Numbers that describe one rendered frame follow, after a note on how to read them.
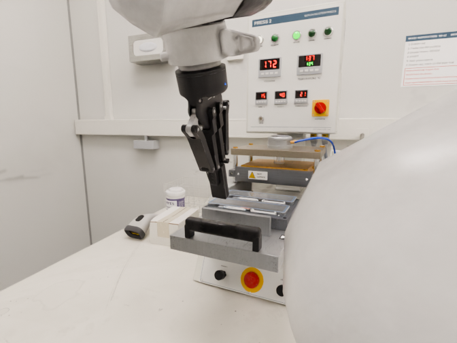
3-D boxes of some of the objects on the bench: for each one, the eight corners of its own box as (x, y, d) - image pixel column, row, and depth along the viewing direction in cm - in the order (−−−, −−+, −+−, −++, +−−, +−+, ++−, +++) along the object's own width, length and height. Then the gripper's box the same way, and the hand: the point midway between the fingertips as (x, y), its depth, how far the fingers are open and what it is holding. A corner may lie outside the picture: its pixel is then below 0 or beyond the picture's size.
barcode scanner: (154, 221, 122) (154, 204, 120) (169, 224, 119) (168, 206, 118) (122, 239, 103) (121, 219, 102) (139, 243, 101) (138, 222, 99)
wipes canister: (173, 215, 130) (172, 185, 127) (189, 218, 127) (188, 186, 124) (162, 221, 122) (161, 189, 119) (179, 224, 119) (178, 190, 116)
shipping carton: (174, 225, 118) (173, 205, 116) (201, 229, 113) (200, 208, 112) (147, 243, 100) (146, 220, 99) (178, 248, 96) (177, 224, 94)
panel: (198, 281, 75) (211, 214, 79) (310, 311, 63) (318, 231, 67) (195, 282, 74) (208, 214, 78) (309, 313, 62) (317, 230, 66)
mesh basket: (185, 197, 161) (184, 175, 159) (226, 201, 152) (226, 179, 150) (164, 208, 141) (162, 184, 139) (210, 214, 132) (210, 188, 130)
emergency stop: (244, 286, 71) (246, 269, 72) (258, 289, 69) (261, 273, 70) (242, 286, 69) (244, 270, 70) (257, 290, 68) (259, 273, 69)
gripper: (198, 58, 46) (217, 175, 58) (152, 77, 36) (186, 214, 49) (239, 56, 43) (250, 180, 56) (201, 76, 33) (224, 222, 46)
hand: (217, 180), depth 50 cm, fingers closed
